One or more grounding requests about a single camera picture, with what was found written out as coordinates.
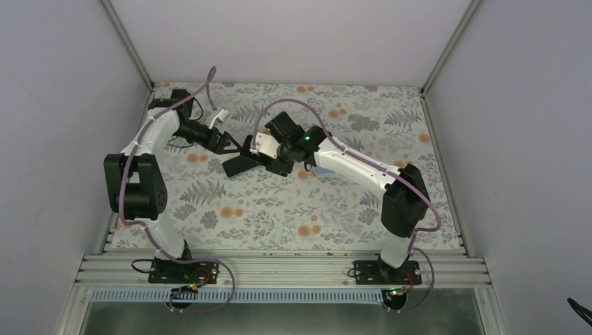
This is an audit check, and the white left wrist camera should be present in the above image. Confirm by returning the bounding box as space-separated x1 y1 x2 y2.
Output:
205 109 229 129

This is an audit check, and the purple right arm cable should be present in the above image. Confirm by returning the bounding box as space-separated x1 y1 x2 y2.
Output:
249 98 443 315

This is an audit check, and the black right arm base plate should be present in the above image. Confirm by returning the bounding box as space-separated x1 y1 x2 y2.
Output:
347 260 422 285

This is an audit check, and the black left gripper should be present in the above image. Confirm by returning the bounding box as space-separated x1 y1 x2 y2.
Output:
174 119 242 155

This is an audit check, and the black object at right edge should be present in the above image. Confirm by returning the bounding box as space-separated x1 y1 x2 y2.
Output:
567 297 592 326

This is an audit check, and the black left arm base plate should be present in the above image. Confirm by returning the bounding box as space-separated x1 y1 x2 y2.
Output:
147 258 219 285

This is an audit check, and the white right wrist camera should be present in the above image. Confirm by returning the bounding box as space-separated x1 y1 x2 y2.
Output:
249 132 280 159

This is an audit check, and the phone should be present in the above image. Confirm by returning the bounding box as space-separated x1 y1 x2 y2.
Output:
313 166 336 178

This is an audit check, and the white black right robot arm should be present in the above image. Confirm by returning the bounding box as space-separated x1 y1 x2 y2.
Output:
251 112 431 284

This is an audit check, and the black smartphone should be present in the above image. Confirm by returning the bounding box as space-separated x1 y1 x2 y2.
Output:
222 155 269 178

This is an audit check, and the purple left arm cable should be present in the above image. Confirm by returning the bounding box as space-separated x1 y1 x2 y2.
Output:
117 65 237 315

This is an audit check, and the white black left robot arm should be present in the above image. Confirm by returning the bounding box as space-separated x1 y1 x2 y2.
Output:
103 89 241 283

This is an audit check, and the white slotted cable duct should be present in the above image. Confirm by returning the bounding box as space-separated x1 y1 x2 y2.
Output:
89 288 383 304

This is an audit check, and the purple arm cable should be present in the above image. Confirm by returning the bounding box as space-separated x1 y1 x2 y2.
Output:
117 65 237 315
249 98 443 315

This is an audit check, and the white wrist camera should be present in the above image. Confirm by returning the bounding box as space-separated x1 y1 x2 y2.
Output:
205 109 229 129
249 132 280 159

